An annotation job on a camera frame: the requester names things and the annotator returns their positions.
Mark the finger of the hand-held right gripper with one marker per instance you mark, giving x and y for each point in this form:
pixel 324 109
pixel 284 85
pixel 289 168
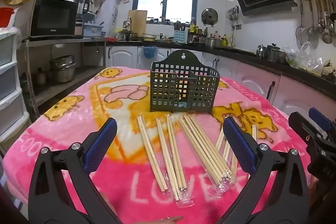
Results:
pixel 302 127
pixel 319 118

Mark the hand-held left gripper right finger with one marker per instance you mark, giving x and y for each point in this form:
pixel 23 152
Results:
pixel 239 145

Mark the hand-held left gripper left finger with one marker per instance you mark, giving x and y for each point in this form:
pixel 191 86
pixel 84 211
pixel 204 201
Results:
pixel 102 142

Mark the bunch of wooden chopsticks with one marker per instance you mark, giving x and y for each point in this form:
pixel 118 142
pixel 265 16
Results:
pixel 199 145

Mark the dark green chopstick holder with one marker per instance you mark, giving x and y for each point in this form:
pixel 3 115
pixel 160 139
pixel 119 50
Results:
pixel 168 98

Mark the row of hanging kitchen utensils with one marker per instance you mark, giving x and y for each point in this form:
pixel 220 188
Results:
pixel 312 29

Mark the person's left hand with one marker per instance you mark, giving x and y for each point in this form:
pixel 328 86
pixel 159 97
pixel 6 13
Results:
pixel 168 220

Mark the pink printed blanket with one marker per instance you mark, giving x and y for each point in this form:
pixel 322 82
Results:
pixel 78 134

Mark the pile of pale bulbs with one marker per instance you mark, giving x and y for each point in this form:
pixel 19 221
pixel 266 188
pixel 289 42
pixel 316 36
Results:
pixel 329 69

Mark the plastic bags of vegetables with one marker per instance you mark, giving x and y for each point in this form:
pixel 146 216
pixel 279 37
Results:
pixel 304 58

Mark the steel cooking pot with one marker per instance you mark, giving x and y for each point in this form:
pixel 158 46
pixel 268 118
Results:
pixel 281 56

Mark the black kitchen countertop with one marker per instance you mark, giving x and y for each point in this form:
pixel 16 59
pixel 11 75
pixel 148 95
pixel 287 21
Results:
pixel 262 57

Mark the large steel kettle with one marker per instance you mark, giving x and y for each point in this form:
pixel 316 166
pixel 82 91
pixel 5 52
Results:
pixel 271 52

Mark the stack of steel pots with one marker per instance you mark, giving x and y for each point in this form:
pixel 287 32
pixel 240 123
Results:
pixel 63 69

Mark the small steel kettle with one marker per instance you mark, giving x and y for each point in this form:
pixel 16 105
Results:
pixel 260 50

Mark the white lower cabinets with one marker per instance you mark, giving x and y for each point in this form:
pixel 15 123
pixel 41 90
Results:
pixel 123 56

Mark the blue hanging bin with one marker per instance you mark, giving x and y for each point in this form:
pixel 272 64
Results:
pixel 149 52

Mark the red chili peppers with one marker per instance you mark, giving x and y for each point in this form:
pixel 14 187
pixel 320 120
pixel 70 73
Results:
pixel 111 40

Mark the steel stock pot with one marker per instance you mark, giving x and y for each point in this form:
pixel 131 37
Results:
pixel 213 43

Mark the row of condiment bottles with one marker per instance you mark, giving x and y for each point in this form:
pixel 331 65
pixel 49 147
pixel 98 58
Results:
pixel 223 40

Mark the metal shelf rack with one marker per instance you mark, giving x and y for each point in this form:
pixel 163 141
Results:
pixel 60 41

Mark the plastic drawer cabinet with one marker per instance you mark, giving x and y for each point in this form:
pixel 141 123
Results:
pixel 9 77

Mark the yellow bowl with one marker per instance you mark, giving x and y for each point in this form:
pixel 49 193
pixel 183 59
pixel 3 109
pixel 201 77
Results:
pixel 149 37

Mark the steel faucet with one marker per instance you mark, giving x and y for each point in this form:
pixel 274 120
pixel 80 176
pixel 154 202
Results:
pixel 127 22

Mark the blue utensil caddy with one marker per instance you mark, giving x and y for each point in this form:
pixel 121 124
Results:
pixel 179 36

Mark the wooden cutting board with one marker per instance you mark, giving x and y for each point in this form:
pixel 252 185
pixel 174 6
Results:
pixel 137 20

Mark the bunch of small hanging tools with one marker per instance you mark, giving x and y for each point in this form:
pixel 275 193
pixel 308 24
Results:
pixel 233 14

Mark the steel pot lid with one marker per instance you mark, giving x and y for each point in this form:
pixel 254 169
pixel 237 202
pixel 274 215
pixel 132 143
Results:
pixel 209 16

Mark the black microwave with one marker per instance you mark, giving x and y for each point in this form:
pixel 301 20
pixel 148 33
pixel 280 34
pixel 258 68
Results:
pixel 52 16

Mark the row of jars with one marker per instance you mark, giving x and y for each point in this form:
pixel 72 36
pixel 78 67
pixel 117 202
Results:
pixel 168 21

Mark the blender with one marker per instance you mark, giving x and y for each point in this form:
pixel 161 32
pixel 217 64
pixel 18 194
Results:
pixel 81 3

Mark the wall socket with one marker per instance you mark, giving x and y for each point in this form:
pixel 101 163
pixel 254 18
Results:
pixel 237 26

